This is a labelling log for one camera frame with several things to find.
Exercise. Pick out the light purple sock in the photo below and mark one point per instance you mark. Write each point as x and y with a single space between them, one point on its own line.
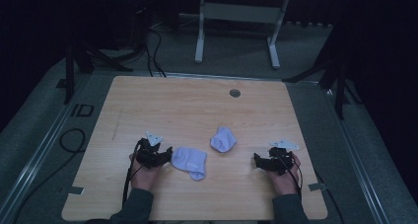
223 140
190 161

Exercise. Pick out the white metal desk frame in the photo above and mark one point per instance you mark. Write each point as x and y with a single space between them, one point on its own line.
241 13

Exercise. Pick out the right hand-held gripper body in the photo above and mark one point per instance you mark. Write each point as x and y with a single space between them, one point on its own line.
277 160

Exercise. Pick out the person's left hand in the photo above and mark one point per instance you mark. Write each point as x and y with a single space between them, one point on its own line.
144 178

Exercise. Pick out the person's right hand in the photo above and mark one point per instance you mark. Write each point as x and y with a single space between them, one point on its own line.
284 183

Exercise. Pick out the grey table grommet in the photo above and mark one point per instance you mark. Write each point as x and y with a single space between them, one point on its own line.
234 93

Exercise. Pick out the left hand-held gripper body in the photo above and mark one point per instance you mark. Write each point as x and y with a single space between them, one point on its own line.
149 155

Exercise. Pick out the black metal stand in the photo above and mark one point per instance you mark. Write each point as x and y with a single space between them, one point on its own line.
82 61
335 79

